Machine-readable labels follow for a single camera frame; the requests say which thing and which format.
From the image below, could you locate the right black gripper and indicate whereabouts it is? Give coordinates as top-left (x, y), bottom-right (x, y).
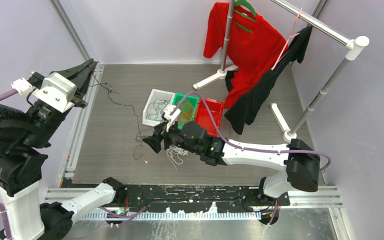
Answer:
top-left (143, 117), bottom-right (201, 155)

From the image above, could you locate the orange cable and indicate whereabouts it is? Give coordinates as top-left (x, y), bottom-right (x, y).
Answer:
top-left (180, 100), bottom-right (197, 125)
top-left (178, 100), bottom-right (197, 125)

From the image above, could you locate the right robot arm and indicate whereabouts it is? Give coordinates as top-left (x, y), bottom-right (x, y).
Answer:
top-left (143, 121), bottom-right (320, 206)

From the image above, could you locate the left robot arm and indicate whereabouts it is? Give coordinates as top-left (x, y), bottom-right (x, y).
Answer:
top-left (0, 59), bottom-right (127, 240)

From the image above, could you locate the white plastic bin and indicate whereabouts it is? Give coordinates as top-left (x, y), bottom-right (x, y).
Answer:
top-left (142, 88), bottom-right (175, 127)

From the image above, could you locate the green plastic bin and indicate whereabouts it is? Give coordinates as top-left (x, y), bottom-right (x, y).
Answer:
top-left (177, 95), bottom-right (200, 129)

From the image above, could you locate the red plastic bin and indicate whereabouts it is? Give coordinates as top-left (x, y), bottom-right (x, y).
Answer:
top-left (193, 97), bottom-right (224, 137)

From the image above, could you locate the black t-shirt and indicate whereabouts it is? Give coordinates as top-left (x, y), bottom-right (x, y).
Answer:
top-left (224, 25), bottom-right (313, 135)

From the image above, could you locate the red t-shirt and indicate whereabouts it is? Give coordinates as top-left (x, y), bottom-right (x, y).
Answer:
top-left (203, 1), bottom-right (291, 107)

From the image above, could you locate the green clothes hanger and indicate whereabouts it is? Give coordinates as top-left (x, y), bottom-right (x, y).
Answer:
top-left (233, 0), bottom-right (257, 34)

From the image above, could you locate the pink clothes hanger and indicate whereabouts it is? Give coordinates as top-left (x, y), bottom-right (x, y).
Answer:
top-left (271, 8), bottom-right (303, 71)

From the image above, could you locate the metal clothes rack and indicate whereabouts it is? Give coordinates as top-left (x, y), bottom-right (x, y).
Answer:
top-left (192, 0), bottom-right (370, 143)

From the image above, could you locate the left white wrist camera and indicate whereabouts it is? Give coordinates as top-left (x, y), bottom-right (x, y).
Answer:
top-left (32, 72), bottom-right (77, 113)

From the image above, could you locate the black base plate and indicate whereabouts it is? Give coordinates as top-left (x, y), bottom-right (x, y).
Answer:
top-left (106, 184), bottom-right (275, 214)

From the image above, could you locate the aluminium frame rail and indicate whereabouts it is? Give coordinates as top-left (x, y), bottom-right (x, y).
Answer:
top-left (45, 186), bottom-right (343, 222)

